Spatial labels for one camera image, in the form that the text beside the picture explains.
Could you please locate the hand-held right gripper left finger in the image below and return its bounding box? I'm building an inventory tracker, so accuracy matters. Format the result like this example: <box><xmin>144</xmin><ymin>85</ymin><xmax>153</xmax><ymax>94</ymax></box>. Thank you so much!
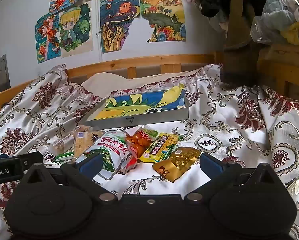
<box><xmin>21</xmin><ymin>152</ymin><xmax>119</xmax><ymax>203</ymax></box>

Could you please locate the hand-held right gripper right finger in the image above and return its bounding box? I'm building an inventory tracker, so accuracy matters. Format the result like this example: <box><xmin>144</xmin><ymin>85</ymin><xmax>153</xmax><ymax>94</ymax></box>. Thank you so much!
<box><xmin>184</xmin><ymin>152</ymin><xmax>282</xmax><ymax>203</ymax></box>

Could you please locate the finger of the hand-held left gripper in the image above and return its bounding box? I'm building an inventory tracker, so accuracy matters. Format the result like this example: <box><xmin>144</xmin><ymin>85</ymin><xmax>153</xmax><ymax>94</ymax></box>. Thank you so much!
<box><xmin>19</xmin><ymin>152</ymin><xmax>44</xmax><ymax>168</ymax></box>

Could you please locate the clear rice cracker packet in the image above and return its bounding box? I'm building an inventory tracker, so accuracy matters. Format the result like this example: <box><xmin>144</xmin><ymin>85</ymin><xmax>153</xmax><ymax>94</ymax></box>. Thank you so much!
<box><xmin>74</xmin><ymin>130</ymin><xmax>105</xmax><ymax>159</ymax></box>

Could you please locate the white green snack packet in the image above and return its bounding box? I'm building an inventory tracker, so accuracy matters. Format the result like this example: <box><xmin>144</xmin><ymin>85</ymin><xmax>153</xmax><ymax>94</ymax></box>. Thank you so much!
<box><xmin>85</xmin><ymin>130</ymin><xmax>130</xmax><ymax>173</ymax></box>

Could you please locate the small green packet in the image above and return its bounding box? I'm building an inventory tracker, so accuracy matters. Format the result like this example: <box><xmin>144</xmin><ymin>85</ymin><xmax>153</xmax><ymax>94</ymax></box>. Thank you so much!
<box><xmin>55</xmin><ymin>151</ymin><xmax>75</xmax><ymax>162</ymax></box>

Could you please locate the gold snack packet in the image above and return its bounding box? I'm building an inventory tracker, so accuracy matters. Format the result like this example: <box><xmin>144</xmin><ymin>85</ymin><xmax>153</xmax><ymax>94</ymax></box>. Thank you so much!
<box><xmin>152</xmin><ymin>147</ymin><xmax>200</xmax><ymax>183</ymax></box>

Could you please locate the clear packet with pink label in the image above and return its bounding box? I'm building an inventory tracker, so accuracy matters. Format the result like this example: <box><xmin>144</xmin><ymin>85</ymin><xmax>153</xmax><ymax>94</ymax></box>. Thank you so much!
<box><xmin>51</xmin><ymin>131</ymin><xmax>77</xmax><ymax>155</ymax></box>

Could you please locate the shallow metal tray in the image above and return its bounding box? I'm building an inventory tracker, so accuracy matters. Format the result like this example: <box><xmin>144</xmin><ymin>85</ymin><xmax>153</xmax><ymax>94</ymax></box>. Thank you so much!
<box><xmin>79</xmin><ymin>84</ymin><xmax>190</xmax><ymax>130</ymax></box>

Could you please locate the orange snack packet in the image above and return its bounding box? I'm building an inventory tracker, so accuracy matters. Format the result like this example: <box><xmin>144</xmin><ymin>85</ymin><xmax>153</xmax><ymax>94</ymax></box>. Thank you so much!
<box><xmin>124</xmin><ymin>127</ymin><xmax>159</xmax><ymax>169</ymax></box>

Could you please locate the yellow green snack packet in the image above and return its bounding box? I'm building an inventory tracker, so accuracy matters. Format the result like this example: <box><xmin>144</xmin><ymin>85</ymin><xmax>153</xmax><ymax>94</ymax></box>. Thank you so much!
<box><xmin>139</xmin><ymin>133</ymin><xmax>182</xmax><ymax>164</ymax></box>

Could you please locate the floral satin blanket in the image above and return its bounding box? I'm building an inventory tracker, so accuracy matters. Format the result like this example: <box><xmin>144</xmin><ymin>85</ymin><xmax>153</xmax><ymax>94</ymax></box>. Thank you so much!
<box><xmin>0</xmin><ymin>64</ymin><xmax>299</xmax><ymax>240</ymax></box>

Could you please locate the colourful drawing sheet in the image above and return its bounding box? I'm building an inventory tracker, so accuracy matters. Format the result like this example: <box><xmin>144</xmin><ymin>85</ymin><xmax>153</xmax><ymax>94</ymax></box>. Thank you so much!
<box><xmin>93</xmin><ymin>84</ymin><xmax>186</xmax><ymax>120</ymax></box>

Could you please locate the brown hanging garment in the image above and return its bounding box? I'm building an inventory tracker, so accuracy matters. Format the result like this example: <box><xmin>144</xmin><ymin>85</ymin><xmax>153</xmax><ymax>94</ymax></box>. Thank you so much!
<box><xmin>220</xmin><ymin>0</ymin><xmax>261</xmax><ymax>85</ymax></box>

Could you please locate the clear plastic bag of clothes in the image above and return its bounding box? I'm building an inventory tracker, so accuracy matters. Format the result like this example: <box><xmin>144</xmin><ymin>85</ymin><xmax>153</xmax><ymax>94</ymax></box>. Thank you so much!
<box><xmin>250</xmin><ymin>0</ymin><xmax>299</xmax><ymax>47</ymax></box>

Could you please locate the wooden bed frame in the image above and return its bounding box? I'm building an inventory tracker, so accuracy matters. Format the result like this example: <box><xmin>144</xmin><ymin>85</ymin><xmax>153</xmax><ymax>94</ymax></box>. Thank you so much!
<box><xmin>0</xmin><ymin>51</ymin><xmax>224</xmax><ymax>115</ymax></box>

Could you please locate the wooden furniture frame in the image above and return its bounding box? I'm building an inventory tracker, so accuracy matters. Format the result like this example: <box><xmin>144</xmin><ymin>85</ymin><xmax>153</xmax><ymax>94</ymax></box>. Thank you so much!
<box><xmin>256</xmin><ymin>42</ymin><xmax>299</xmax><ymax>103</ymax></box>

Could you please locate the orange-haired girl blue wall poster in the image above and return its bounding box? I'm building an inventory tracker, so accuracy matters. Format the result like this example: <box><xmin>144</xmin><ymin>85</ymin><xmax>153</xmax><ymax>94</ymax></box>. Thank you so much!
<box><xmin>35</xmin><ymin>12</ymin><xmax>61</xmax><ymax>64</ymax></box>

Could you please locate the white wall pipe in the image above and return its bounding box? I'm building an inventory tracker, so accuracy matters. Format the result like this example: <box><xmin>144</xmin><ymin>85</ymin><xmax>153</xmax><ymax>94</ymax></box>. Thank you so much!
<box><xmin>96</xmin><ymin>0</ymin><xmax>102</xmax><ymax>64</ymax></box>

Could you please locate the blond cartoon child wall poster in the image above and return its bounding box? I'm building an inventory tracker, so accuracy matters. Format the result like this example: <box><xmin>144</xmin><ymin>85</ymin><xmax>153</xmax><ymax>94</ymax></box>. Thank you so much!
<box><xmin>57</xmin><ymin>2</ymin><xmax>94</xmax><ymax>58</ymax></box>

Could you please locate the blue swirl fish wall poster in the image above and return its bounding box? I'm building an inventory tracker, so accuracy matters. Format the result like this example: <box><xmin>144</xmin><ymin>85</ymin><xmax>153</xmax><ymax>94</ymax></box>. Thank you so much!
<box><xmin>99</xmin><ymin>0</ymin><xmax>141</xmax><ymax>54</ymax></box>

